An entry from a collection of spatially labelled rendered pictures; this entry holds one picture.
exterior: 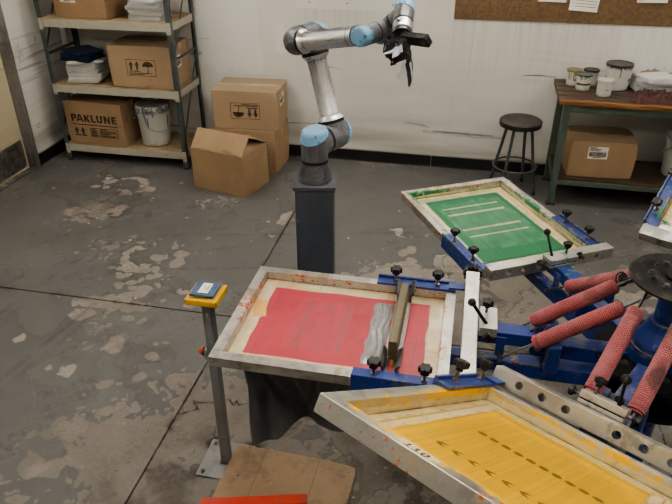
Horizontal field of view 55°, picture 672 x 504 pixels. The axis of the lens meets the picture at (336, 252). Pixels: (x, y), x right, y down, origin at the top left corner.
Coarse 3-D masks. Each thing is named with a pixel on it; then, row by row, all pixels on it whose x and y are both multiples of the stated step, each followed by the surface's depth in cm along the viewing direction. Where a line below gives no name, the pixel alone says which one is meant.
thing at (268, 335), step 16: (272, 320) 238; (256, 336) 230; (272, 336) 230; (352, 336) 230; (256, 352) 223; (272, 352) 223; (288, 352) 223; (304, 352) 223; (320, 352) 223; (352, 352) 223; (416, 352) 223; (368, 368) 215; (400, 368) 215; (416, 368) 215
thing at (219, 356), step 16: (272, 272) 260; (288, 272) 260; (304, 272) 260; (256, 288) 250; (352, 288) 256; (368, 288) 255; (384, 288) 253; (416, 288) 250; (240, 304) 241; (448, 304) 241; (240, 320) 233; (448, 320) 232; (224, 336) 225; (448, 336) 225; (224, 352) 217; (448, 352) 217; (240, 368) 215; (256, 368) 213; (272, 368) 212; (288, 368) 210; (304, 368) 210; (320, 368) 210; (336, 368) 210; (448, 368) 210
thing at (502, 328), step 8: (504, 328) 220; (512, 328) 220; (520, 328) 220; (528, 328) 220; (480, 336) 220; (496, 336) 219; (504, 336) 218; (512, 336) 218; (520, 336) 217; (528, 336) 217; (512, 344) 219; (520, 344) 219
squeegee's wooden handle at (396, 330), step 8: (400, 288) 238; (408, 288) 238; (400, 296) 233; (408, 296) 243; (400, 304) 229; (400, 312) 225; (400, 320) 221; (392, 328) 217; (400, 328) 218; (392, 336) 213; (400, 336) 222; (392, 344) 211; (392, 352) 213
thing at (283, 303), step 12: (276, 288) 256; (276, 300) 249; (288, 300) 249; (300, 300) 249; (324, 300) 249; (336, 300) 249; (348, 300) 249; (360, 300) 249; (372, 300) 249; (384, 300) 249; (276, 312) 243; (288, 312) 243; (360, 312) 243; (372, 312) 243; (420, 312) 243; (360, 324) 236; (408, 324) 236; (420, 324) 236; (420, 336) 230
